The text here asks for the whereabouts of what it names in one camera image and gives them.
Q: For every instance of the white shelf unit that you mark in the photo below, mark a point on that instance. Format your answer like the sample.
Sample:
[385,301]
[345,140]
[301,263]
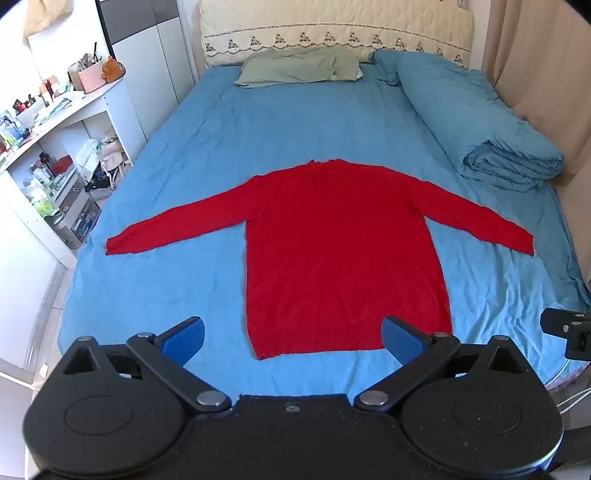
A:
[115,106]

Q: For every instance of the red box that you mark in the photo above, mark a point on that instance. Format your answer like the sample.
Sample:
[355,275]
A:
[63,165]

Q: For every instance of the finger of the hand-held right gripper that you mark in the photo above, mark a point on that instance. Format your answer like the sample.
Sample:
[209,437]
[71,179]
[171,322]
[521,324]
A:
[565,330]

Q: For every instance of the beige cloth bag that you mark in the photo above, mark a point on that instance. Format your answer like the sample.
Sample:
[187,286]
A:
[111,154]

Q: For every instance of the beige curtain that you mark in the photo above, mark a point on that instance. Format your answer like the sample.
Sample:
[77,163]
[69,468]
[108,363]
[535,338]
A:
[540,55]

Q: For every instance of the blue bed sheet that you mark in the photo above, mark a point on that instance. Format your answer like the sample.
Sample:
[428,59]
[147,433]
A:
[277,120]

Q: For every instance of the white grey wardrobe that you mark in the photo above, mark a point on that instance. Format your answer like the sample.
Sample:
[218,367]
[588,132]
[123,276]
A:
[147,60]

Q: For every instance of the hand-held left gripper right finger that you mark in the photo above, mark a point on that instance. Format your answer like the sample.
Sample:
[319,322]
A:
[400,340]

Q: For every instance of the green pillow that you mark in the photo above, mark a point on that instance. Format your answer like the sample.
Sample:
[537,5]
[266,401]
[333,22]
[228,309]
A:
[295,64]

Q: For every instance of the cluster of cosmetic bottles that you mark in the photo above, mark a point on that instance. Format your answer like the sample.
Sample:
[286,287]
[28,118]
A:
[23,122]

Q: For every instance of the white plastic bag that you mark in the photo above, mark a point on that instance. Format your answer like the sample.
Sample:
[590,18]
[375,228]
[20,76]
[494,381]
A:
[87,156]

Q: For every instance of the cream quilted headboard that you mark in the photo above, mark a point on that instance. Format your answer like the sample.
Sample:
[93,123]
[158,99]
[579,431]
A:
[337,23]

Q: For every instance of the brown teddy bear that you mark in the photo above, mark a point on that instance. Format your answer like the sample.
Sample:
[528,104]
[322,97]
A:
[112,69]

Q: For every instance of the pink pen holder box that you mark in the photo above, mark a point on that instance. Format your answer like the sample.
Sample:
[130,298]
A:
[90,78]

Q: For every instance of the rolled blue duvet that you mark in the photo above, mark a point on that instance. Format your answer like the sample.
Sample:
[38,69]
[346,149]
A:
[461,110]

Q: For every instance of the cream hanging cloth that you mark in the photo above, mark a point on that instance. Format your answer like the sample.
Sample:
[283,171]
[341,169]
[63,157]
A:
[48,16]

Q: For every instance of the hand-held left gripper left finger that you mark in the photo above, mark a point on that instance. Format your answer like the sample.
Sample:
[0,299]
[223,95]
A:
[185,342]

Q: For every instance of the red knit sweater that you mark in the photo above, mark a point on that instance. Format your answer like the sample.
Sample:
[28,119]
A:
[341,258]

